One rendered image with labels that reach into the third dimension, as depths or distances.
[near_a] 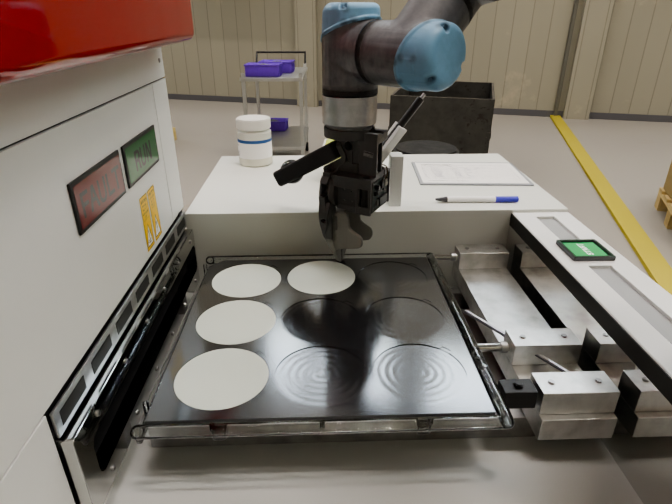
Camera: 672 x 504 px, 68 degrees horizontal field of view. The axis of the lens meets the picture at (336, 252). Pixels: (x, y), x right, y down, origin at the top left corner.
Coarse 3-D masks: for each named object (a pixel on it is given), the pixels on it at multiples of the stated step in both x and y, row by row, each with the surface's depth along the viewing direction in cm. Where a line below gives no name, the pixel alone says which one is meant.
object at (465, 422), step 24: (144, 432) 47; (168, 432) 47; (192, 432) 47; (216, 432) 47; (240, 432) 47; (264, 432) 47; (288, 432) 47; (312, 432) 47; (336, 432) 47; (360, 432) 47; (384, 432) 48
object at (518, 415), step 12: (516, 420) 55; (408, 432) 56; (432, 432) 56; (444, 432) 56; (456, 432) 56; (468, 432) 56; (480, 432) 56; (492, 432) 56; (504, 432) 56; (516, 432) 56; (528, 432) 56; (156, 444) 55; (168, 444) 55; (180, 444) 55; (192, 444) 55; (204, 444) 55; (216, 444) 55; (228, 444) 55; (240, 444) 55; (252, 444) 56
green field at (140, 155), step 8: (144, 136) 61; (152, 136) 64; (136, 144) 58; (144, 144) 61; (152, 144) 64; (128, 152) 56; (136, 152) 58; (144, 152) 61; (152, 152) 64; (128, 160) 56; (136, 160) 58; (144, 160) 61; (152, 160) 64; (128, 168) 56; (136, 168) 58; (144, 168) 61; (136, 176) 58
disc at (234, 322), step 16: (224, 304) 67; (240, 304) 67; (256, 304) 67; (208, 320) 64; (224, 320) 64; (240, 320) 64; (256, 320) 64; (272, 320) 64; (208, 336) 61; (224, 336) 61; (240, 336) 61; (256, 336) 61
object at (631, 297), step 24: (528, 216) 80; (552, 216) 80; (552, 240) 71; (600, 240) 71; (576, 264) 65; (600, 264) 65; (624, 264) 65; (600, 288) 59; (624, 288) 60; (648, 288) 59; (624, 312) 54; (648, 312) 55; (648, 336) 50
